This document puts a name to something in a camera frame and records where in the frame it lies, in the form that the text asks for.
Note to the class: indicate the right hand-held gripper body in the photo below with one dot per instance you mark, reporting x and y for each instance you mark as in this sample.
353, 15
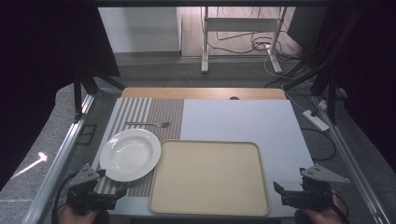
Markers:
313, 197

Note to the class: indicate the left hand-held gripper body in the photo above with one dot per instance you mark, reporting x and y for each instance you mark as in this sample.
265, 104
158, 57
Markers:
84, 199

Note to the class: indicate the person's right hand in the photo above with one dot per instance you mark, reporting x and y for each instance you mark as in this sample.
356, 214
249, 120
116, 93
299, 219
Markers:
323, 216

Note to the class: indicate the person's left hand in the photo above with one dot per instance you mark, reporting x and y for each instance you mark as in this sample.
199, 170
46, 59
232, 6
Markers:
67, 217

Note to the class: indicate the white round plate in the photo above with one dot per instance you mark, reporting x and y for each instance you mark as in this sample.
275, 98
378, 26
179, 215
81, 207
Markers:
130, 155

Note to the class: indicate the white power strip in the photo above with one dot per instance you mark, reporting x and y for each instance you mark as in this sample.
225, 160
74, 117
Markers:
316, 120

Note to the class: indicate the metal fork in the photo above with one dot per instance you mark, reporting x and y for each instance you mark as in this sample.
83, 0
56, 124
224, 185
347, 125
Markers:
146, 124

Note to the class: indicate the beige tray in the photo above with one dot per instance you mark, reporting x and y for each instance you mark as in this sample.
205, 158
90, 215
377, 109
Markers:
209, 177

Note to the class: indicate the white board sheet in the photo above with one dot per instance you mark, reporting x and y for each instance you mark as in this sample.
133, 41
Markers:
243, 119

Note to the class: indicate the striped placemat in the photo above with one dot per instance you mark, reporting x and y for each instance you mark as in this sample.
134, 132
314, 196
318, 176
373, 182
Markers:
168, 115

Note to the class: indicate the black curtain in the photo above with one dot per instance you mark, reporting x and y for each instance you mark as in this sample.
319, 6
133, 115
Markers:
40, 77
370, 77

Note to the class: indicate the aluminium frame rail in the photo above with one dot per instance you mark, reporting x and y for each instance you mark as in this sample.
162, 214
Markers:
348, 155
59, 161

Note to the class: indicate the black frame strut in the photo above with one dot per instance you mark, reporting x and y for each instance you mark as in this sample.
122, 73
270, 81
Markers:
77, 93
331, 90

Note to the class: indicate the white desk frame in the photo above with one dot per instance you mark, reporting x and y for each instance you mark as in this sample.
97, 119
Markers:
241, 24

